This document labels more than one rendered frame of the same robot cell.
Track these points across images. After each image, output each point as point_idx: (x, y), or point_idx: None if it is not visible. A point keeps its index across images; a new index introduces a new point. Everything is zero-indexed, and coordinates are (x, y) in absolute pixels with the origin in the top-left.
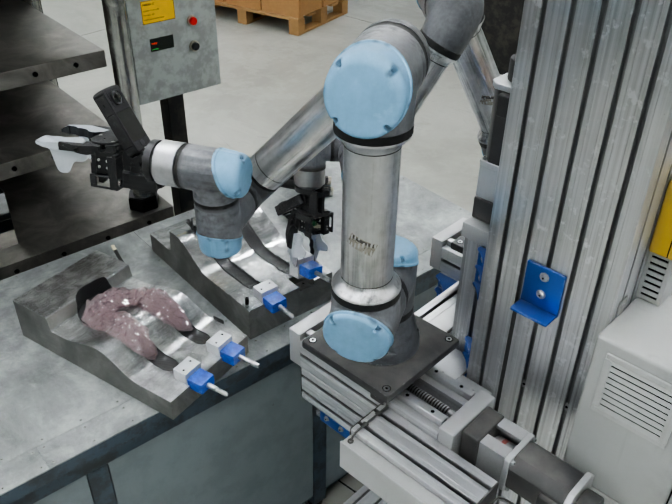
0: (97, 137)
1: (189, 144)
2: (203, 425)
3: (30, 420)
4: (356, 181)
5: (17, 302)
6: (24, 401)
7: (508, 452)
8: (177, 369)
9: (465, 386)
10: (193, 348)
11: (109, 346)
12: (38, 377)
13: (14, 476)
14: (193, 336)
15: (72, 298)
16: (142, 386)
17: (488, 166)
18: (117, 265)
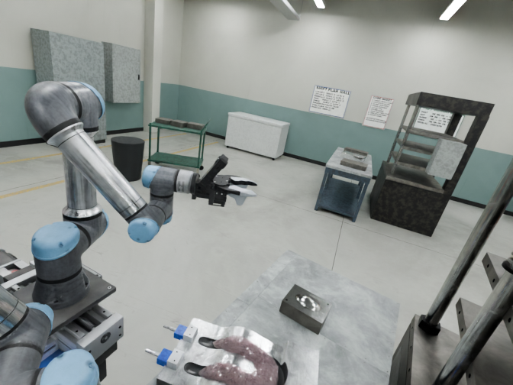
0: (226, 178)
1: (175, 170)
2: None
3: (261, 316)
4: None
5: (314, 350)
6: (272, 325)
7: (17, 262)
8: (195, 327)
9: (15, 289)
10: (193, 357)
11: (240, 331)
12: (277, 341)
13: (248, 293)
14: (197, 370)
15: (286, 360)
16: (212, 324)
17: None
18: None
